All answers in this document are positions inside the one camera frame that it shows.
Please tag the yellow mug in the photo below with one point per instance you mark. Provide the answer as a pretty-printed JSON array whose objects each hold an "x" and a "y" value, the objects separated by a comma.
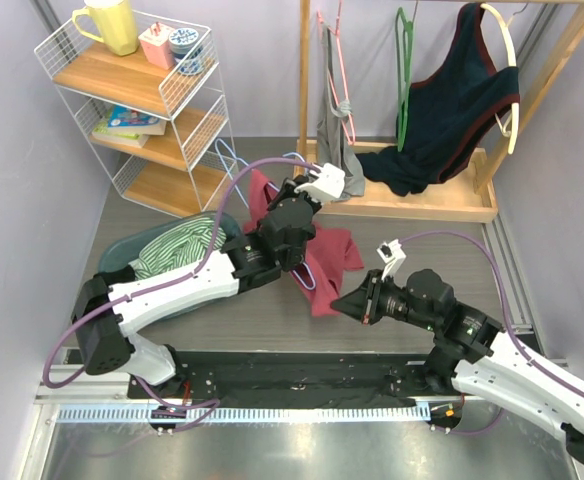
[{"x": 115, "y": 22}]

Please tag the green cover book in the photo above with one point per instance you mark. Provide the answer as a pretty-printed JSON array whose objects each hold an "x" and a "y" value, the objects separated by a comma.
[{"x": 102, "y": 132}]

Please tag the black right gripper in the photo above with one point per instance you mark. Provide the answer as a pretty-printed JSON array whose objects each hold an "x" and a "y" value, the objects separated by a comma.
[{"x": 363, "y": 303}]

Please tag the wooden clothes rack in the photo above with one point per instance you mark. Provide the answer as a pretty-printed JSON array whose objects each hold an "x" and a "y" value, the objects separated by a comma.
[{"x": 469, "y": 197}]

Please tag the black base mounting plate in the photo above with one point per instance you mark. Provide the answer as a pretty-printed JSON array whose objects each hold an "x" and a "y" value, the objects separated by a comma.
[{"x": 302, "y": 380}]

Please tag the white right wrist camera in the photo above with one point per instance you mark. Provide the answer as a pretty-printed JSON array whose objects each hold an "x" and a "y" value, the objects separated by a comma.
[{"x": 393, "y": 256}]

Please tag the navy tank top red trim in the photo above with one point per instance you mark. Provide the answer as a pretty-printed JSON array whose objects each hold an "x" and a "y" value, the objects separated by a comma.
[{"x": 448, "y": 113}]

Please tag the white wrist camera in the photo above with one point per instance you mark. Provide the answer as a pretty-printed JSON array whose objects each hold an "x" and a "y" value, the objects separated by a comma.
[
  {"x": 393, "y": 256},
  {"x": 325, "y": 185}
]

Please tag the pink small box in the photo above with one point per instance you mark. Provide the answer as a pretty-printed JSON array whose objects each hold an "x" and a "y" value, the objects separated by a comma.
[{"x": 155, "y": 44}]

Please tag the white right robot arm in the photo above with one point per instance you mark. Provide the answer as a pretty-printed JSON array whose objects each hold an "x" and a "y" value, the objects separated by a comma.
[{"x": 474, "y": 355}]

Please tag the teal plastic laundry basin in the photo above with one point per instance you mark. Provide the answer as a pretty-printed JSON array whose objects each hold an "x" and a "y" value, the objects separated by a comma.
[{"x": 123, "y": 251}]

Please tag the blue white patterned cup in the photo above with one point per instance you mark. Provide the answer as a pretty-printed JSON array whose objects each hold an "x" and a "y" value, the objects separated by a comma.
[{"x": 183, "y": 43}]

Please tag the grey tank top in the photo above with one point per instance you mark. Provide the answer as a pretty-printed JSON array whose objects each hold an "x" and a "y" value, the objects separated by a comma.
[{"x": 332, "y": 145}]

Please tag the blue cover book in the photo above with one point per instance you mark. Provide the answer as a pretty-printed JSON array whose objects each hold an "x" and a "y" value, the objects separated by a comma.
[{"x": 128, "y": 121}]

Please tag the green hanger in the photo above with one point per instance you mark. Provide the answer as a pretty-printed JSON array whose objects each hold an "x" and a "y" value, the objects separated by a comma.
[{"x": 404, "y": 36}]

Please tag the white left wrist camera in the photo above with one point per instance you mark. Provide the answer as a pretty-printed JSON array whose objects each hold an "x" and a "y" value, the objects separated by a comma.
[{"x": 325, "y": 185}]

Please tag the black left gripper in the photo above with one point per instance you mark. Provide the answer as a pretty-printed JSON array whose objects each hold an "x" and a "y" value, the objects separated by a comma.
[{"x": 288, "y": 190}]

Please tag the green striped shirt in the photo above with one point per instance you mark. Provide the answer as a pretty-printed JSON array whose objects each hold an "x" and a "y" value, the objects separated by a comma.
[{"x": 179, "y": 246}]

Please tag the slotted aluminium cable rail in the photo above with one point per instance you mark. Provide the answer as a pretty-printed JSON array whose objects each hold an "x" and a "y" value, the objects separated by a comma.
[{"x": 153, "y": 413}]

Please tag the white wire wooden shelf rack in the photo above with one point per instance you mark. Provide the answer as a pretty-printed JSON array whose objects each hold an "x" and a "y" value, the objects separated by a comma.
[{"x": 177, "y": 173}]

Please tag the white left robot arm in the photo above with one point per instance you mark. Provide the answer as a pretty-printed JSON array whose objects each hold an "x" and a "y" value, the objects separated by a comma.
[{"x": 113, "y": 307}]

